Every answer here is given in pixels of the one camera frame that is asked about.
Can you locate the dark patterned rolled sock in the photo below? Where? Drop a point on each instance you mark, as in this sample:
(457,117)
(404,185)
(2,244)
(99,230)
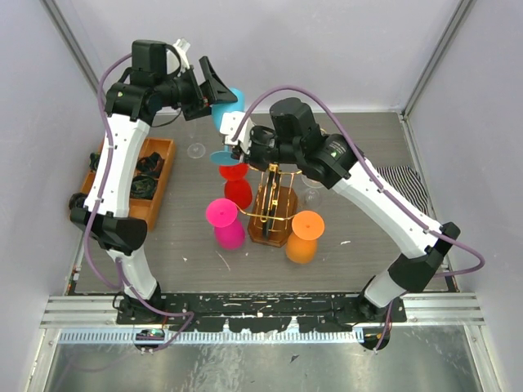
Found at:
(143,187)

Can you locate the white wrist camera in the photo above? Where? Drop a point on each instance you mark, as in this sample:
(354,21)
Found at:
(235,132)
(181,45)

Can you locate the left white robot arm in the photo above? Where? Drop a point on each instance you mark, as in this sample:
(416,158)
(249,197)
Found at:
(159,76)

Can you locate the red plastic wine glass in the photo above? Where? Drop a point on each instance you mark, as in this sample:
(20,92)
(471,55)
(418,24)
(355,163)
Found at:
(237,189)

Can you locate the striped cloth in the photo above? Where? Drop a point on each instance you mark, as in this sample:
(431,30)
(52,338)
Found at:
(408,183)

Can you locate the pink plastic wine glass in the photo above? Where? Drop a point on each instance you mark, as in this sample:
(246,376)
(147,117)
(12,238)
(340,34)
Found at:
(223,215)

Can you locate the clear wine glass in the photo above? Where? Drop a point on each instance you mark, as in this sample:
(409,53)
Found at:
(311,197)
(196,150)

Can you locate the orange plastic wine glass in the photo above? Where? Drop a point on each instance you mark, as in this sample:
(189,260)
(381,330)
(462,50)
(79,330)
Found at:
(302,244)

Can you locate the black mounting base plate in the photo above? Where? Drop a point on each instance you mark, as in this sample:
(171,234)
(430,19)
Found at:
(257,312)

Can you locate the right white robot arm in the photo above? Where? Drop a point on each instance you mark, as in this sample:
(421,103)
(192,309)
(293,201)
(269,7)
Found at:
(296,138)

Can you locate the gold wire glass rack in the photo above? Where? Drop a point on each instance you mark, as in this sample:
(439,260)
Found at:
(275,205)

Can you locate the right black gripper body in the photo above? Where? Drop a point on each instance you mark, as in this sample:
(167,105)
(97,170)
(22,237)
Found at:
(264,149)

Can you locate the black rolled sock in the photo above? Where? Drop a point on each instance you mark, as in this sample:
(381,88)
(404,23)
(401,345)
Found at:
(151,165)
(77,200)

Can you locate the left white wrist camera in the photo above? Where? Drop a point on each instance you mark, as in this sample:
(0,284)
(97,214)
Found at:
(181,45)

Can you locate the blue plastic wine glass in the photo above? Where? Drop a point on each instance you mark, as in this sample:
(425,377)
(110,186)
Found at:
(224,157)

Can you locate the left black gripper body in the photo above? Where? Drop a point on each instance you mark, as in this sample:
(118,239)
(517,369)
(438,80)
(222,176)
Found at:
(185,91)

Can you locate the wooden compartment tray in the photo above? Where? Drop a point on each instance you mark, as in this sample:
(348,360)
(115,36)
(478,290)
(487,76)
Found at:
(148,210)

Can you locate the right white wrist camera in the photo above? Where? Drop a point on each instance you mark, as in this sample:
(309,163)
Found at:
(235,132)

